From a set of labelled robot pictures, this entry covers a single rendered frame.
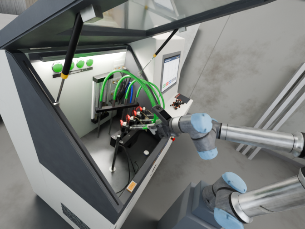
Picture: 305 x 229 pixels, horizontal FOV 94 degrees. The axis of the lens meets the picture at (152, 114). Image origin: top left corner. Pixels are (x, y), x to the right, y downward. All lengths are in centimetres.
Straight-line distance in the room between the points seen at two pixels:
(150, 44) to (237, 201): 99
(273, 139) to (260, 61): 246
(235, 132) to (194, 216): 60
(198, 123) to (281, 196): 37
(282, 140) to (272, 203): 23
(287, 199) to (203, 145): 31
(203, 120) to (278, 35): 266
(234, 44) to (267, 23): 47
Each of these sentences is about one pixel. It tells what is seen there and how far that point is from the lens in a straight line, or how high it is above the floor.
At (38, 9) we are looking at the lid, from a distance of 46.
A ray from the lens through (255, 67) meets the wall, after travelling 310.
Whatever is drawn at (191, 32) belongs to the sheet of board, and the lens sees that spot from 281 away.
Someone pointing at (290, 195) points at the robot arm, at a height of 134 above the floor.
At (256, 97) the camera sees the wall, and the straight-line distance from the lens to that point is 327.
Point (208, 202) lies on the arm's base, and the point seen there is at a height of 92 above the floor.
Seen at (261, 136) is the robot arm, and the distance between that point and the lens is 71.
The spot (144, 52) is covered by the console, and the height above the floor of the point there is 145.
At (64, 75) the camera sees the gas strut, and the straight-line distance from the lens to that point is 53.
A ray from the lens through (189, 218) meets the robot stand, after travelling 107.
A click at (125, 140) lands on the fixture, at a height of 98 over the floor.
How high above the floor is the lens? 169
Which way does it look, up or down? 35 degrees down
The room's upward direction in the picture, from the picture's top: 19 degrees clockwise
